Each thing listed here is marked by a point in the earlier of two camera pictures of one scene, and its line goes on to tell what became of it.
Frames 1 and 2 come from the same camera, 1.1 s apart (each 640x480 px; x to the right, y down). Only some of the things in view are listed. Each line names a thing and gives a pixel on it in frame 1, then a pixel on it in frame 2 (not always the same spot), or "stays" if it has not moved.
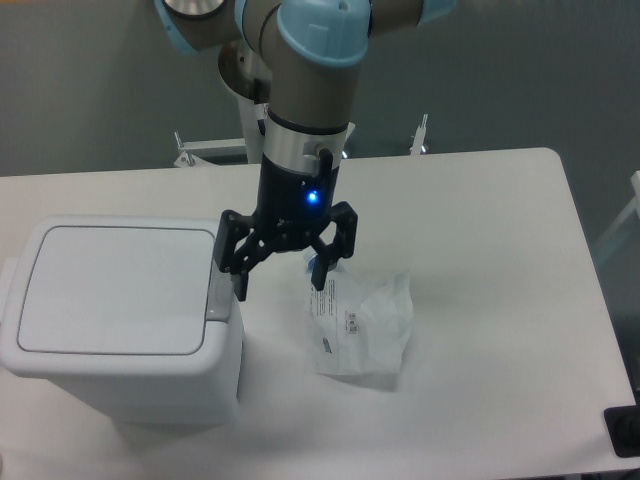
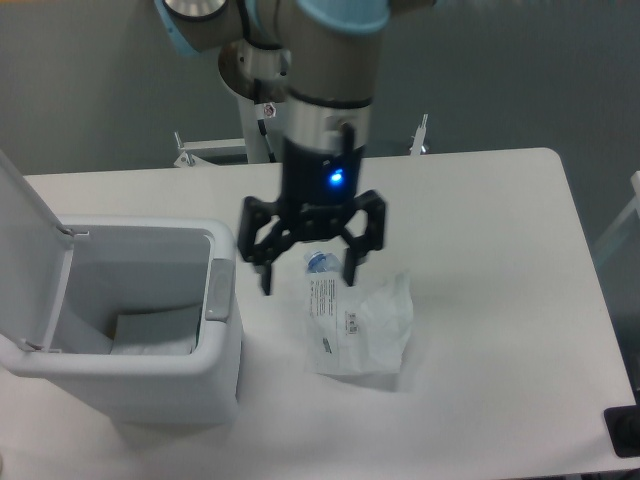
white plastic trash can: (133, 309) stays
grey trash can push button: (219, 302) stays
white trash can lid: (95, 289) to (36, 255)
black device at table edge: (623, 428) stays
